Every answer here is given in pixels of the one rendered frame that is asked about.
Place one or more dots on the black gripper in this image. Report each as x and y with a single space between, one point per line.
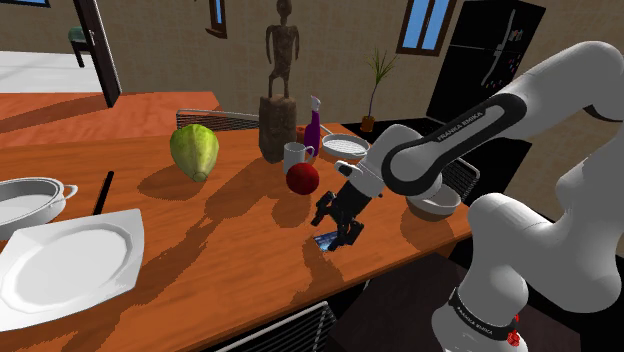
353 199

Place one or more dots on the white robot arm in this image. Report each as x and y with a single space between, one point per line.
516 253

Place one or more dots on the blue card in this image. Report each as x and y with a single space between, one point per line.
323 240

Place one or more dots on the red apple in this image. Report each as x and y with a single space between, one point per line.
302 178

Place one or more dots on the white mug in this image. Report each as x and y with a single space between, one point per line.
294 158

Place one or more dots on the purple spray bottle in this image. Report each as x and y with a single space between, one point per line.
312 132

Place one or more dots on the small orange fruit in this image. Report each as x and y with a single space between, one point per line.
300 132

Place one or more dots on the white bowl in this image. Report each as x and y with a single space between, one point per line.
435 204

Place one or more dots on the dark robot stand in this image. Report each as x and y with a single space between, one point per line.
400 312

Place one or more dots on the wooden table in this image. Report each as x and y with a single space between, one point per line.
141 114
229 253

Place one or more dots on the brown wooden figure statue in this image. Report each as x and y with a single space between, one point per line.
279 117

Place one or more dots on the potted green plant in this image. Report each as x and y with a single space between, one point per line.
376 83

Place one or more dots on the green cabbage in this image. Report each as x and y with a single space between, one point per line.
194 150

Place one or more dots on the brown framed window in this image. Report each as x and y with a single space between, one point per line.
425 25
217 16

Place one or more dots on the black refrigerator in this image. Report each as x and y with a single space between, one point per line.
487 58

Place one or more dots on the black pen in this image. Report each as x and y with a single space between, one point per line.
103 192

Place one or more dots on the white angular plate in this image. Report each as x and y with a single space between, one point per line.
68 263

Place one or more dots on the dark open door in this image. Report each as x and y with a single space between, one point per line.
100 53

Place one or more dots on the green stool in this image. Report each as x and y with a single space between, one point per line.
78 40

